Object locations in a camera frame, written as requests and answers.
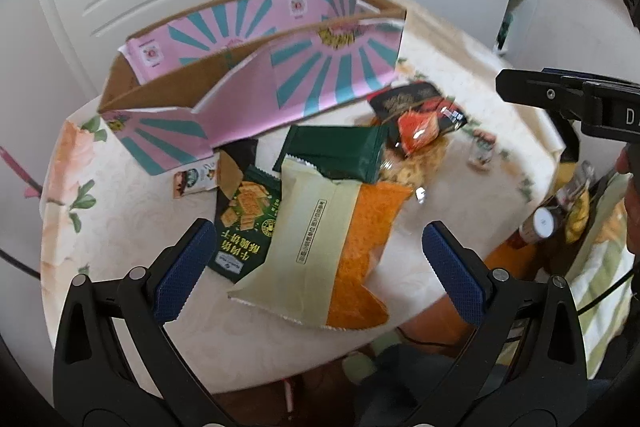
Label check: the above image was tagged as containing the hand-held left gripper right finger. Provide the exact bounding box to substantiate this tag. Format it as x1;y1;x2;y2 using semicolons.
400;221;590;427

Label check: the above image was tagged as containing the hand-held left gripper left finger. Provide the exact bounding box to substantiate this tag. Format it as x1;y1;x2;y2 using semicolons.
52;218;236;427

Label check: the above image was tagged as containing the small jar-print packet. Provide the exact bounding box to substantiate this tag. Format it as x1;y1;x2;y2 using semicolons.
467;129;497;168

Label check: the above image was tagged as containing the dark green cracker packet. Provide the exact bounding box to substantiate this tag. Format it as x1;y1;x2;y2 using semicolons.
214;166;283;284

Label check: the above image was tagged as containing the small printed sachet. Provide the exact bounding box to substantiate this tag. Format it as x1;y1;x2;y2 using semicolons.
172;159;221;198

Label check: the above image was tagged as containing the clear bag of yellow waffles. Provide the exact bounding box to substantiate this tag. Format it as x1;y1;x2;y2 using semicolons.
372;117;451;188

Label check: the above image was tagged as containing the small orange-red packet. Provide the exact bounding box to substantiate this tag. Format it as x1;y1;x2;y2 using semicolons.
396;109;443;156

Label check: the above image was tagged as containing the cream and orange snack packet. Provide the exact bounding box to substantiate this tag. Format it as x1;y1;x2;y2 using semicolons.
226;157;413;332

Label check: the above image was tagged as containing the black and red snack packet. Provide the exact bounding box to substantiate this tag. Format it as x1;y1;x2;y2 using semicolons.
369;82;468;138

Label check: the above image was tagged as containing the plain dark green packet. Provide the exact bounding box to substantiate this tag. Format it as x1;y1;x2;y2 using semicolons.
272;124;391;184

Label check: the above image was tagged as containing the pink and teal cardboard box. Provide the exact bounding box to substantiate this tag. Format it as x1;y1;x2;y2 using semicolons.
97;0;407;178

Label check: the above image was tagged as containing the person's right hand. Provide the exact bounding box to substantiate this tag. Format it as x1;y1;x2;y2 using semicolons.
615;144;640;254

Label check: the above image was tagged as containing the floral tablecloth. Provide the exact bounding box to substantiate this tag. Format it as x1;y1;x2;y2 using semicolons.
39;0;581;395

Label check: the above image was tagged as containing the yellow snack bag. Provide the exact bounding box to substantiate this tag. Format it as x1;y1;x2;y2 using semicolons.
564;162;593;244

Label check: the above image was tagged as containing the bottle with white lid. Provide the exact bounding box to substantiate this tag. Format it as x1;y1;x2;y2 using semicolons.
517;206;557;249

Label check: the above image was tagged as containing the pale green soft object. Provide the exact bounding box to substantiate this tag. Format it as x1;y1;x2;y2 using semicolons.
344;332;401;385

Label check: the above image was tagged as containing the green striped cloth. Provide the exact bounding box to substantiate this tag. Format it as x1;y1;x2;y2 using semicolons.
500;172;638;383

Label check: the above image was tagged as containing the pink plastic stick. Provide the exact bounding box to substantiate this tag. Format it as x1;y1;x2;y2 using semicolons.
0;146;43;198

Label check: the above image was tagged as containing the thin black cable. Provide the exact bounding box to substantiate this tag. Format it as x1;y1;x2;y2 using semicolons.
575;267;638;315

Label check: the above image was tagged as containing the black curved cable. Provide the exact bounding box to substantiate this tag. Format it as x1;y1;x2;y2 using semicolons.
0;249;41;280

